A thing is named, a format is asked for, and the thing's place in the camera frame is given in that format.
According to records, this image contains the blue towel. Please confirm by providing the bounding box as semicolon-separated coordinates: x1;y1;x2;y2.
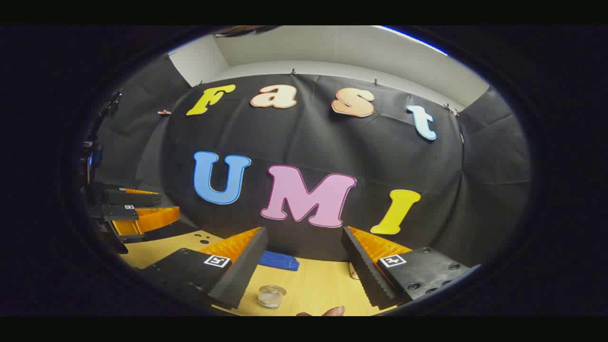
258;250;300;272

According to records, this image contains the clear plastic water bottle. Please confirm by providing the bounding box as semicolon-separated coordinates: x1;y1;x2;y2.
257;285;287;310

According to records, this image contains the black tripod stand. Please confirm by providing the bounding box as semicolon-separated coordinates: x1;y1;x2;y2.
78;90;124;183

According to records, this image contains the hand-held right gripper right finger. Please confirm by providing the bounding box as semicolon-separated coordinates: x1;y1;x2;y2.
341;226;481;309

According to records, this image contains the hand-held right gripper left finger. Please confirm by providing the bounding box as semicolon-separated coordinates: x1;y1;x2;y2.
142;227;269;310

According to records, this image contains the black backdrop cloth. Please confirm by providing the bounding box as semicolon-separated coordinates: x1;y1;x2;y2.
93;57;532;271

